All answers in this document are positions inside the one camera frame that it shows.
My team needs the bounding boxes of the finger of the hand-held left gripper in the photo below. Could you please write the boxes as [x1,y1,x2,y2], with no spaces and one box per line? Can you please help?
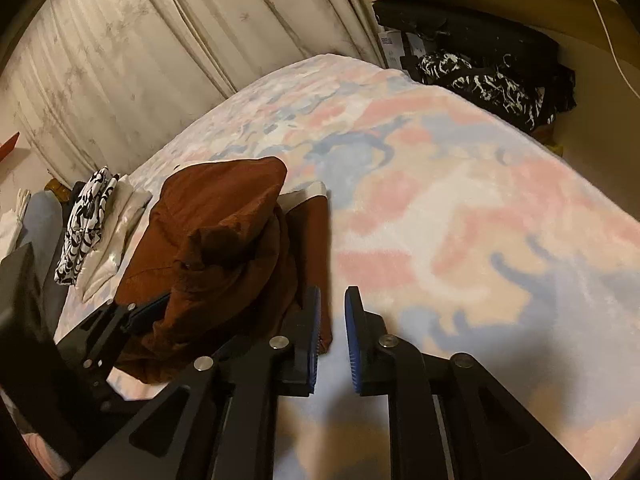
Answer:
[55,292,173,413]

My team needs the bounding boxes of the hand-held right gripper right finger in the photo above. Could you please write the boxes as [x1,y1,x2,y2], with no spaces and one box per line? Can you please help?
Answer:
[344,286,592,480]

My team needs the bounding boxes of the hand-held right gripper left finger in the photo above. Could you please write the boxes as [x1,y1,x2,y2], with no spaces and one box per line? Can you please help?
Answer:
[72,285,323,480]

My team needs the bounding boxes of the brown pants with white stripe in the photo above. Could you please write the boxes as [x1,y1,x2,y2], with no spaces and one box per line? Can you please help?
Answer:
[114,156,335,386]

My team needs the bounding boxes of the black white clothes pile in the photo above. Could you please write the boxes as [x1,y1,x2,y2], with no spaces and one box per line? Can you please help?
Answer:
[374,0,577,113]

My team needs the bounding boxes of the cream folded cloth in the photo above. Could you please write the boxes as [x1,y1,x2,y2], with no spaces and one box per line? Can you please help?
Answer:
[75,175,153,304]

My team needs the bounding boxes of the black and white printed folded cloth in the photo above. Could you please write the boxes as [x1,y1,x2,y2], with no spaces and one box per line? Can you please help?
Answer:
[54,166,121,286]

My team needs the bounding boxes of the blue-grey folded quilt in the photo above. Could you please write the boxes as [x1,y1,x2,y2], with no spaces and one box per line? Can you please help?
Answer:
[17,191,66,321]

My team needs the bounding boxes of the pastel floral blanket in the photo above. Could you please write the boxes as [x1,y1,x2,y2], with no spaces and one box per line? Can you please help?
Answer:
[52,54,640,480]

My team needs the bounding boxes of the red flat object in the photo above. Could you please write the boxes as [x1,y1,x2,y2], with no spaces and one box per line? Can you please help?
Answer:
[0,131,21,164]

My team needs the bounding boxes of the black garment with white pattern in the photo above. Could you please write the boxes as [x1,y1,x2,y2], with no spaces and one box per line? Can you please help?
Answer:
[417,52,558,130]

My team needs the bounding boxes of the beige patterned curtain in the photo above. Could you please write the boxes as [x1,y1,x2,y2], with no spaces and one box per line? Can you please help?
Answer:
[0,0,386,192]

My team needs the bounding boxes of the white box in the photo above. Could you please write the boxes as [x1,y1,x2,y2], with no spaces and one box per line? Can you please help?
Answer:
[378,30,422,70]

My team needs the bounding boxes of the white cable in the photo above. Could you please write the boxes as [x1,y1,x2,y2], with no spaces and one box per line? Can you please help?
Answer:
[582,0,637,88]

